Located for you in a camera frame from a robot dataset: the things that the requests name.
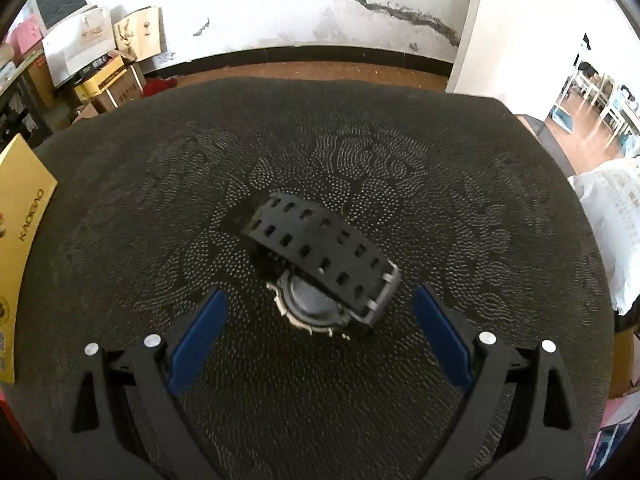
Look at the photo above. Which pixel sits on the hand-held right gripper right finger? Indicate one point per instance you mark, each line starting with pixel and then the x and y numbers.
pixel 445 340

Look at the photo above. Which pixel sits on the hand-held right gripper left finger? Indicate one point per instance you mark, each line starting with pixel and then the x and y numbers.
pixel 197 340

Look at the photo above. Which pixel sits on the yellow cardboard box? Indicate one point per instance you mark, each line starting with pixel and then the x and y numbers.
pixel 25 210

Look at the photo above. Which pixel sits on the black patterned tablecloth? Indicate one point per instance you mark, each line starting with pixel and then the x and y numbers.
pixel 450 185

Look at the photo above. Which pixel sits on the pink packet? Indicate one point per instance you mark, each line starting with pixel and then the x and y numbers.
pixel 612 440

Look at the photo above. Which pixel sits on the white printed cushion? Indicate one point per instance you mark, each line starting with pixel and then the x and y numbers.
pixel 615 220

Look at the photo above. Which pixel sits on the red cloth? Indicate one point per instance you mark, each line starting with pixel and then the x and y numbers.
pixel 157 86

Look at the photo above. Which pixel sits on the brown cardboard box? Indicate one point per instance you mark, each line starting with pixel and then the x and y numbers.
pixel 127 91

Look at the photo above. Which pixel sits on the yellow and black box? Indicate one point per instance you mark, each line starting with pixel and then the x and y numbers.
pixel 100 82

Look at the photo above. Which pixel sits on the white chair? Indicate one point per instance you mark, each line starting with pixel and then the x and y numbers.
pixel 592 85
pixel 620 110

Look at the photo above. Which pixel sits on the beige paper bag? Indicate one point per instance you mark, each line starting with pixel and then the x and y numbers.
pixel 142 30

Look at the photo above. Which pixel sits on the white door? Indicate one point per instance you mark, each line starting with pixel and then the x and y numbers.
pixel 525 35

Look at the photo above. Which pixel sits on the white paper bag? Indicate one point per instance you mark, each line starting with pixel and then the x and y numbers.
pixel 75 45

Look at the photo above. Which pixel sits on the pink box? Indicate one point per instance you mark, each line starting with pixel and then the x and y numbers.
pixel 27 35

